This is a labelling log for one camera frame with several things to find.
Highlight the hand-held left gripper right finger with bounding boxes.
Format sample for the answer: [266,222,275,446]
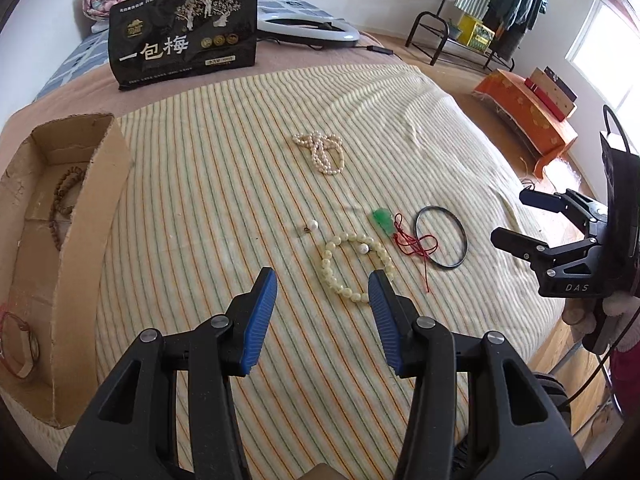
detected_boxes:
[367,269,587,480]

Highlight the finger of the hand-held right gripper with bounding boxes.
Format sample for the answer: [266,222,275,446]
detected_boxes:
[519,187,607,233]
[490,227,601,277]

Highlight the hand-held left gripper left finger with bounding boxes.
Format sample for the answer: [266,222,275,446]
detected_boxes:
[57,267,278,480]

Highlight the cream bead bracelet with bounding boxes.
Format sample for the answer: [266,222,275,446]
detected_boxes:
[321,232,397,305]

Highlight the cardboard box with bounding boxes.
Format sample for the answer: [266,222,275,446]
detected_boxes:
[0,112,133,429]

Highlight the person's right forearm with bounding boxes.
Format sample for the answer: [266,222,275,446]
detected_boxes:
[611,345,640,418]

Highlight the person's right hand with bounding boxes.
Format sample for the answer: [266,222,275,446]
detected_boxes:
[561,292,640,356]

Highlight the thin black bangle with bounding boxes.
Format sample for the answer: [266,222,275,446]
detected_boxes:
[414,206,468,271]

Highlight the orange cloth-covered box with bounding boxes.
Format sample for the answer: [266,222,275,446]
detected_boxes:
[472,70,579,176]

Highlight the dark flat gift box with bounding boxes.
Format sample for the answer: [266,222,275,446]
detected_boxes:
[524,66,579,122]

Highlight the striped yellow blanket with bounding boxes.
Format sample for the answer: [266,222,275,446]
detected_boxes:
[95,65,556,480]

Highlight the window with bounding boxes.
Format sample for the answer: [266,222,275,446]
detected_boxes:
[565,0,640,113]

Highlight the yellow box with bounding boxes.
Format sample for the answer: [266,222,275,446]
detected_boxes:
[457,12,496,54]

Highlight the dark hanging clothes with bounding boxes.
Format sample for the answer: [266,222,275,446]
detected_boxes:
[485,0,547,59]

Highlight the black metal clothes rack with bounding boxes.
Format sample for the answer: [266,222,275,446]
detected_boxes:
[406,0,546,73]

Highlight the pink bed sheet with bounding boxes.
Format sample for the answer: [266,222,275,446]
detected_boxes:
[0,30,416,441]

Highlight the black snack bag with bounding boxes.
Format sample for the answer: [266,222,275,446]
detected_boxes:
[107,0,259,92]

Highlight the blue plaid sheet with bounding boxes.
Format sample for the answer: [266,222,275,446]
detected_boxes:
[35,0,326,101]

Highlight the green pendant with red cord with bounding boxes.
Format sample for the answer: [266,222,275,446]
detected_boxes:
[374,208,441,293]

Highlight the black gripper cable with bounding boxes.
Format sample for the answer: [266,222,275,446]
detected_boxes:
[560,352,618,408]

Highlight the white pearl necklace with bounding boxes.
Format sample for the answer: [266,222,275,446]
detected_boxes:
[292,131,346,177]

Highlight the black power cable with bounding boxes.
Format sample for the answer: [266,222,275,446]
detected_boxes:
[305,42,394,57]

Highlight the bangle with red cord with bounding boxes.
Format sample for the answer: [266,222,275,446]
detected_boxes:
[0,322,41,380]

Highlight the brown wooden bead bracelet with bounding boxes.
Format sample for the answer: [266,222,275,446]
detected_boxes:
[50,167,93,253]

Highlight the white ring light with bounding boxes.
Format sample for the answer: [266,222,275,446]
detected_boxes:
[256,14,361,50]

